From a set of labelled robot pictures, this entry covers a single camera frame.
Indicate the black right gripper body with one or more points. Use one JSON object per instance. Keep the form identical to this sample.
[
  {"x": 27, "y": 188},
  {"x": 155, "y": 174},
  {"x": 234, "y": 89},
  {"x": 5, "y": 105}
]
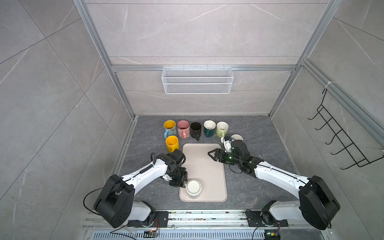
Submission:
[{"x": 227, "y": 157}]

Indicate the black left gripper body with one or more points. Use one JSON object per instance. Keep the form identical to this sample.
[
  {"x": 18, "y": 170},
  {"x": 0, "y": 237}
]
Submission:
[{"x": 180, "y": 176}]

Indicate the white mug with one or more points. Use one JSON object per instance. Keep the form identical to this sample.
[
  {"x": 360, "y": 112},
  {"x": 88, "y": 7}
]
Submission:
[{"x": 193, "y": 188}]

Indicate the grey mug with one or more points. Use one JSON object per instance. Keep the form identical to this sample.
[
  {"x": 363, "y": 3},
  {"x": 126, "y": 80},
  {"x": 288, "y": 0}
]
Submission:
[{"x": 236, "y": 137}]

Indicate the light green mug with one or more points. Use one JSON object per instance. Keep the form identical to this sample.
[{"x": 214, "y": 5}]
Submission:
[{"x": 221, "y": 129}]

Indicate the dark green mug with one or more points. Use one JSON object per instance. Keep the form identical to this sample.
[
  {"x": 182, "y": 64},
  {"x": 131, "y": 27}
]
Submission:
[{"x": 209, "y": 128}]

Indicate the black mug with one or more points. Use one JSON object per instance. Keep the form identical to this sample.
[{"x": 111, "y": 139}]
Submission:
[{"x": 195, "y": 130}]

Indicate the pink patterned mug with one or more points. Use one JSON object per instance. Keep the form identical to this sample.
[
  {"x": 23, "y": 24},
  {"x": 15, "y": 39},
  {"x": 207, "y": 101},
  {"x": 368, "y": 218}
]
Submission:
[{"x": 183, "y": 129}]

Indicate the blue mug yellow inside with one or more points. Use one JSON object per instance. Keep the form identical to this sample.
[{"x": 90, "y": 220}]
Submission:
[{"x": 170, "y": 129}]

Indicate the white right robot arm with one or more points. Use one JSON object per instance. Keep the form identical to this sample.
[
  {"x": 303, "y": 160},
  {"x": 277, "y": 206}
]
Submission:
[{"x": 315, "y": 202}]

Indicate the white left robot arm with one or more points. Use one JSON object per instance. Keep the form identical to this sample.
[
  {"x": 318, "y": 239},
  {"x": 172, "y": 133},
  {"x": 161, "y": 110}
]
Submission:
[{"x": 115, "y": 202}]

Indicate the beige tray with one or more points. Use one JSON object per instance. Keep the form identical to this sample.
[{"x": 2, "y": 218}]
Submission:
[{"x": 209, "y": 173}]

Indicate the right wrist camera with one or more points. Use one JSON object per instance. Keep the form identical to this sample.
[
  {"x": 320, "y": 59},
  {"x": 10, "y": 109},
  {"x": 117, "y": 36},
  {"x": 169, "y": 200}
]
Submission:
[{"x": 227, "y": 143}]

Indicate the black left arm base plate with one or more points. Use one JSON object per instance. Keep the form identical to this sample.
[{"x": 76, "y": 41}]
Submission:
[{"x": 156, "y": 218}]

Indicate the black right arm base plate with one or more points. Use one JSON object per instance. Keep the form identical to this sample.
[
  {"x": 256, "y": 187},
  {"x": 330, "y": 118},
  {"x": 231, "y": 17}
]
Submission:
[{"x": 255, "y": 219}]

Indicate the white wire mesh basket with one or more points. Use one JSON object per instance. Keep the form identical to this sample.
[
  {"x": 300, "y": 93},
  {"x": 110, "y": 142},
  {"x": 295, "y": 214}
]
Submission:
[{"x": 197, "y": 80}]

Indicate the black wire hook rack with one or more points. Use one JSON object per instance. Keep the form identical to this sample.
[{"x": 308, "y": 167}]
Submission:
[{"x": 340, "y": 134}]

